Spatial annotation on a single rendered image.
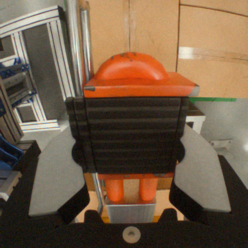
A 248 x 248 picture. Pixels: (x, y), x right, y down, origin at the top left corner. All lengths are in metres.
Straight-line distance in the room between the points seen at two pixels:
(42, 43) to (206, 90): 1.01
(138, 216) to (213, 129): 1.52
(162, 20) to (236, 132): 1.51
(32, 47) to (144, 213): 1.11
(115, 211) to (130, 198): 0.03
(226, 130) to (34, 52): 1.86
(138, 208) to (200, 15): 0.70
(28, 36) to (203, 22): 1.02
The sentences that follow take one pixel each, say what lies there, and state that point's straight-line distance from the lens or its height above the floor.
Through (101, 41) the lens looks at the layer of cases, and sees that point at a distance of 0.65.
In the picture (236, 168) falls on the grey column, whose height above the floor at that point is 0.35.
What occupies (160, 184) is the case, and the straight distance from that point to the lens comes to 0.44.
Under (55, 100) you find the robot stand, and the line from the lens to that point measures 1.16.
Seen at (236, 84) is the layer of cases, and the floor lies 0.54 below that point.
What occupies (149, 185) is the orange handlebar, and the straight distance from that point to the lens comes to 0.17.
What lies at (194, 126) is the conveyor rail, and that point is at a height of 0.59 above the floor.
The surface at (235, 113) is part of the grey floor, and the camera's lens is 1.74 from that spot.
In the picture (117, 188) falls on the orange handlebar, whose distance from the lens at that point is 0.17.
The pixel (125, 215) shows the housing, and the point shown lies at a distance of 0.21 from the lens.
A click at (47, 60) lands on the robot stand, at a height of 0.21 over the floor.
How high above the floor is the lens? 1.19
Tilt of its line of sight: 60 degrees down
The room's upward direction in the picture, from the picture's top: 180 degrees clockwise
